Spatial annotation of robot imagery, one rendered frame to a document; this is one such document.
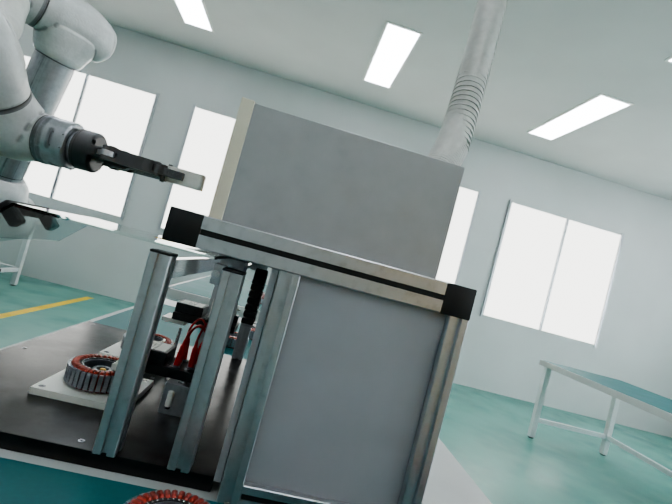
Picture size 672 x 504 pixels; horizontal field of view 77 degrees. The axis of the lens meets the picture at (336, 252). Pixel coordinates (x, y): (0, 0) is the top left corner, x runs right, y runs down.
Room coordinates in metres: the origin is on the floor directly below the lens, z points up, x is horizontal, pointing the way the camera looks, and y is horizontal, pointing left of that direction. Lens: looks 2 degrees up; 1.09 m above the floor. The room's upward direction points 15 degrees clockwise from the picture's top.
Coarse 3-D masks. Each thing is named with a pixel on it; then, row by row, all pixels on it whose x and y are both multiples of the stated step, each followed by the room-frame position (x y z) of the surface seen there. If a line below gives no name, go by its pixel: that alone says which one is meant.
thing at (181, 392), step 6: (168, 384) 0.74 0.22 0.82; (174, 384) 0.74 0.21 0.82; (180, 384) 0.75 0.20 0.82; (186, 384) 0.76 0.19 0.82; (168, 390) 0.74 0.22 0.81; (174, 390) 0.74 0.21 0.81; (180, 390) 0.74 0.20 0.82; (186, 390) 0.74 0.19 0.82; (162, 396) 0.74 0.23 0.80; (174, 396) 0.74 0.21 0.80; (180, 396) 0.74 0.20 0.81; (186, 396) 0.74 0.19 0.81; (162, 402) 0.74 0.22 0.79; (174, 402) 0.74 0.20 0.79; (180, 402) 0.74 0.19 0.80; (162, 408) 0.74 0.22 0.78; (174, 408) 0.74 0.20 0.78; (180, 408) 0.74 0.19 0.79; (168, 414) 0.74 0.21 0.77; (174, 414) 0.74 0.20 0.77; (180, 414) 0.74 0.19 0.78
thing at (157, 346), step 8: (152, 344) 0.77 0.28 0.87; (160, 344) 0.79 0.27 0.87; (168, 344) 0.80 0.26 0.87; (152, 352) 0.74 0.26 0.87; (160, 352) 0.74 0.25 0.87; (168, 352) 0.75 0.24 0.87; (152, 360) 0.74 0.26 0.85; (160, 360) 0.74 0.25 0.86; (168, 360) 0.77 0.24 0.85; (112, 368) 0.74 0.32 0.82; (152, 368) 0.74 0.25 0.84; (160, 368) 0.74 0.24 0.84; (168, 368) 0.74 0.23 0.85; (176, 368) 0.75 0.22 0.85; (184, 368) 0.76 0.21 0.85; (168, 376) 0.74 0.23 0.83; (176, 376) 0.74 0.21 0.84; (184, 376) 0.75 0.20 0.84; (192, 376) 0.75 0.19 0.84
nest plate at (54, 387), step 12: (60, 372) 0.77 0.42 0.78; (36, 384) 0.70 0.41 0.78; (48, 384) 0.71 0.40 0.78; (60, 384) 0.72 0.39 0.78; (144, 384) 0.81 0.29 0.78; (48, 396) 0.69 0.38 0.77; (60, 396) 0.69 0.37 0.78; (72, 396) 0.69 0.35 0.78; (84, 396) 0.70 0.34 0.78; (96, 396) 0.71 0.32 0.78; (96, 408) 0.69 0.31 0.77
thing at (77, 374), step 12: (72, 360) 0.74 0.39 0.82; (84, 360) 0.76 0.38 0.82; (96, 360) 0.78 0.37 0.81; (108, 360) 0.80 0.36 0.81; (72, 372) 0.71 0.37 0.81; (84, 372) 0.71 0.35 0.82; (96, 372) 0.72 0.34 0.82; (108, 372) 0.73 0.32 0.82; (72, 384) 0.72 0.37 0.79; (84, 384) 0.71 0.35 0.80; (96, 384) 0.72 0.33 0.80; (108, 384) 0.73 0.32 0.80
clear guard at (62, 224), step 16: (0, 208) 0.55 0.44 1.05; (16, 208) 0.57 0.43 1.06; (32, 208) 0.56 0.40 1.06; (0, 224) 0.59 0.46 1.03; (16, 224) 0.62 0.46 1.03; (32, 224) 0.65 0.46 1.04; (48, 224) 0.68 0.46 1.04; (64, 224) 0.72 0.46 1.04; (80, 224) 0.76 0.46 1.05; (96, 224) 0.57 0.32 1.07; (112, 224) 0.71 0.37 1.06; (48, 240) 0.75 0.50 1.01; (144, 240) 0.57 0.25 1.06; (160, 240) 0.61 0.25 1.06; (208, 256) 0.58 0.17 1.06; (224, 256) 0.67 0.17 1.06
